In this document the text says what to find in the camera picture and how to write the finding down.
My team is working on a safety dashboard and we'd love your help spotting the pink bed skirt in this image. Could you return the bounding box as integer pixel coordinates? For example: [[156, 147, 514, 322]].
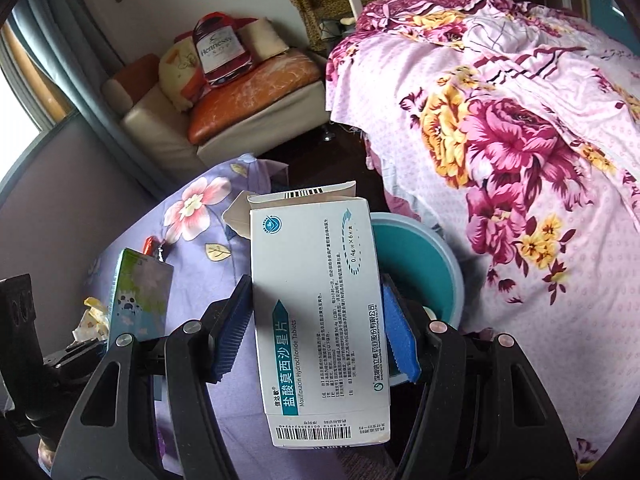
[[365, 130, 441, 233]]

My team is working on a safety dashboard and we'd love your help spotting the yellow patterned napkin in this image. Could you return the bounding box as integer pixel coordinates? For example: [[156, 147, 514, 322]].
[[72, 297, 111, 343]]

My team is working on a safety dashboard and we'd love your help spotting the purple floral blanket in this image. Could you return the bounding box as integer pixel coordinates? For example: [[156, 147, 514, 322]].
[[37, 152, 401, 480]]

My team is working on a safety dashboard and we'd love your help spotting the colourful printed carton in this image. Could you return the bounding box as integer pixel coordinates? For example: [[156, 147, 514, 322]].
[[107, 247, 173, 361]]

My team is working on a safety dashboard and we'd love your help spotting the cream armchair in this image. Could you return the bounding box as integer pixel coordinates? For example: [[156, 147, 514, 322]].
[[102, 17, 331, 173]]

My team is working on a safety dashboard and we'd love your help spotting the white medicine box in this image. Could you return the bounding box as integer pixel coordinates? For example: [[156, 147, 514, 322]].
[[222, 181, 393, 447]]

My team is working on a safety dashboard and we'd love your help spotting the pink floral bedsheet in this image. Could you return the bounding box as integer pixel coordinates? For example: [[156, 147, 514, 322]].
[[325, 0, 640, 471]]

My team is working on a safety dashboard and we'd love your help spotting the leopard print cloth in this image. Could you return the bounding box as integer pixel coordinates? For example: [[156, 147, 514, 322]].
[[267, 0, 456, 53]]

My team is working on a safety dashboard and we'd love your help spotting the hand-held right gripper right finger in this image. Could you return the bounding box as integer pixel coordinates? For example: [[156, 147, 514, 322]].
[[380, 274, 593, 480]]

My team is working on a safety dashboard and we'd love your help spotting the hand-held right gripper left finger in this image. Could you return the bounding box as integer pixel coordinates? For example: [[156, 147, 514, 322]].
[[50, 275, 254, 480]]

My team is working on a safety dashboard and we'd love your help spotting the red foil wrapper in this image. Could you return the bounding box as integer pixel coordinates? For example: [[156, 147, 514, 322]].
[[142, 237, 166, 263]]

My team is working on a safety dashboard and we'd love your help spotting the grey-blue curtain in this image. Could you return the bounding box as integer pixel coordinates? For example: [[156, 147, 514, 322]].
[[10, 0, 166, 176]]

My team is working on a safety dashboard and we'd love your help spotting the red bottle-shaped bag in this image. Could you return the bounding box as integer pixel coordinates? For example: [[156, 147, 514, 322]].
[[191, 10, 258, 90]]

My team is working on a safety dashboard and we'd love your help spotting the orange seat cushion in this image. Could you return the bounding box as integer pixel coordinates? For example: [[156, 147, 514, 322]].
[[187, 52, 323, 146]]

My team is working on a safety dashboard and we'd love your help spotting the yellow plush pillow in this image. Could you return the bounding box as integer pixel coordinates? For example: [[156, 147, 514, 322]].
[[159, 40, 211, 113]]

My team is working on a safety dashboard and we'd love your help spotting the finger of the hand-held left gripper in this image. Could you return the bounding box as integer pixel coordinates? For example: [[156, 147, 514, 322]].
[[42, 337, 108, 378]]

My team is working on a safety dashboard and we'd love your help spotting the cream pillow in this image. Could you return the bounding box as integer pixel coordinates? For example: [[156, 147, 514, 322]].
[[240, 17, 291, 63]]

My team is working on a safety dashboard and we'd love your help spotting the teal plastic bin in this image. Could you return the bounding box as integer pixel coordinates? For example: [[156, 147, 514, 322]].
[[369, 212, 466, 386]]

